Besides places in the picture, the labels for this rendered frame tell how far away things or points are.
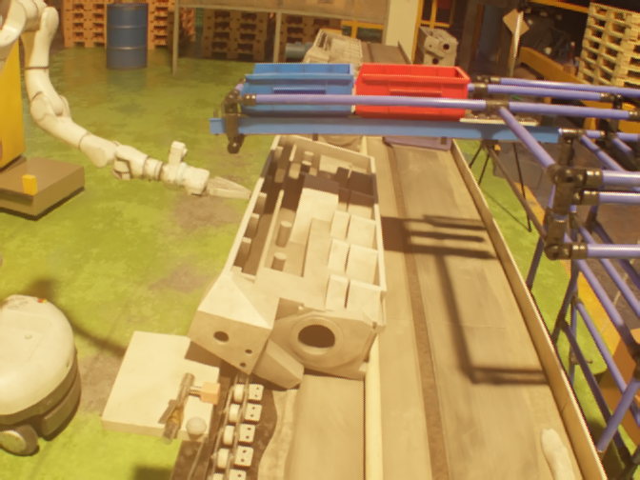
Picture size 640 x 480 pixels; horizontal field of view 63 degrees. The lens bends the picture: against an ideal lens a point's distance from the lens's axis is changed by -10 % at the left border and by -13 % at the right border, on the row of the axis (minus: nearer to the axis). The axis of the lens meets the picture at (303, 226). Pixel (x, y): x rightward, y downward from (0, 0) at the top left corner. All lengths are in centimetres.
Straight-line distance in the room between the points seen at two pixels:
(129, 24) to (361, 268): 672
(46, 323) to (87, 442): 47
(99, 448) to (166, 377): 99
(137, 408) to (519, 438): 82
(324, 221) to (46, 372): 107
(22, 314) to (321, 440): 140
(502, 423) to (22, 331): 171
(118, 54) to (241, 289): 690
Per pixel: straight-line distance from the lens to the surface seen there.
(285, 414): 125
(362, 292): 130
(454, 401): 137
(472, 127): 159
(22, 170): 410
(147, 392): 123
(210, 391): 118
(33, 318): 226
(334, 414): 127
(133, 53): 795
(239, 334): 120
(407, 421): 129
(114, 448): 220
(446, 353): 150
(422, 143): 293
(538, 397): 146
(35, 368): 204
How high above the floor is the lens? 164
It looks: 27 degrees down
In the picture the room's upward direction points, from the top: 6 degrees clockwise
